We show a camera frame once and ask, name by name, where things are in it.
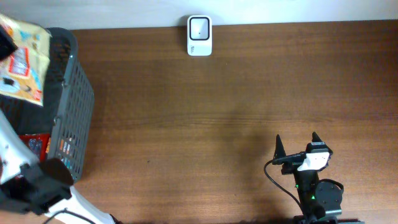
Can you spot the white barcode scanner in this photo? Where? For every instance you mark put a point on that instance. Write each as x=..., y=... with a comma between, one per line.
x=199, y=36

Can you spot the red snack packet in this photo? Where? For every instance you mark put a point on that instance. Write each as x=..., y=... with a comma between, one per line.
x=39, y=144

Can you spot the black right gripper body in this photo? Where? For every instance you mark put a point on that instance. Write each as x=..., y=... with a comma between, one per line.
x=292, y=162

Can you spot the grey plastic mesh basket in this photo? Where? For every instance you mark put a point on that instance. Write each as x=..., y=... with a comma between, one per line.
x=68, y=105

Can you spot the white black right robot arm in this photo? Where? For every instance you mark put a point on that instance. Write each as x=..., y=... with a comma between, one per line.
x=319, y=199

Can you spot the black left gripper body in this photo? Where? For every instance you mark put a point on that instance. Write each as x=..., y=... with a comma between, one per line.
x=7, y=46

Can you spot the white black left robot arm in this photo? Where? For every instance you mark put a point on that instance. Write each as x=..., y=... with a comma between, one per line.
x=44, y=188

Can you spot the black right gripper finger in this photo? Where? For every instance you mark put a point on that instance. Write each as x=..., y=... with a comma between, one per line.
x=315, y=137
x=279, y=148

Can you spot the yellow snack bag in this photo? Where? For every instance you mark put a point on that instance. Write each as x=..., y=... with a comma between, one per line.
x=23, y=72

